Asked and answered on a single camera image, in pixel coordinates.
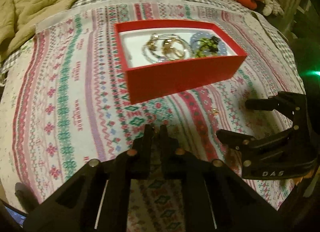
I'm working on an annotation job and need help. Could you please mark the pale blue bead bracelet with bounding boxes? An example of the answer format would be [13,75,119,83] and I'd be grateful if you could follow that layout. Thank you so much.
[190,31,228,59]

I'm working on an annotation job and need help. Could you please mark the green bead bracelet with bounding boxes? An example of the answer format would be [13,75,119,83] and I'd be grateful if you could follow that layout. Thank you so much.
[194,35,222,59]

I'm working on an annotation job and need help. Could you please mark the black hair claw clip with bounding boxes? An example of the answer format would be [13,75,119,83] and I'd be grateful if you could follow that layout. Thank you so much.
[209,36,221,47]

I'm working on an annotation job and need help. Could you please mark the gold bangle rings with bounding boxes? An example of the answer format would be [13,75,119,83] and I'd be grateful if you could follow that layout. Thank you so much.
[159,37,188,61]

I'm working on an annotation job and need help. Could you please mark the thin beaded bracelet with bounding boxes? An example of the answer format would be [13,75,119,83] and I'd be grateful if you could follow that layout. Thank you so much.
[141,32,194,63]

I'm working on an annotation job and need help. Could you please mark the smartphone with lit screen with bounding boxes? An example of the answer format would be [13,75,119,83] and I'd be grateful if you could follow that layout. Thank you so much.
[4,205,27,227]

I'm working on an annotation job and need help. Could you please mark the white plush toy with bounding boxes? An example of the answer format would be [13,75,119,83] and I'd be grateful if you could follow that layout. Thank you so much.
[262,0,284,17]

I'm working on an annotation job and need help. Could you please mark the patterned handmade cloth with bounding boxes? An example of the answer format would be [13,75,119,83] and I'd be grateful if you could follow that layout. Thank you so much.
[1,8,291,208]

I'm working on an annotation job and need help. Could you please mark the red cardboard box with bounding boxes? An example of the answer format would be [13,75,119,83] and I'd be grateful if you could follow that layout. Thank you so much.
[114,19,247,104]

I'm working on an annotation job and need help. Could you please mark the beige quilted blanket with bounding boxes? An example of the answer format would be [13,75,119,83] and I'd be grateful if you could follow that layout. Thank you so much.
[1,0,77,62]

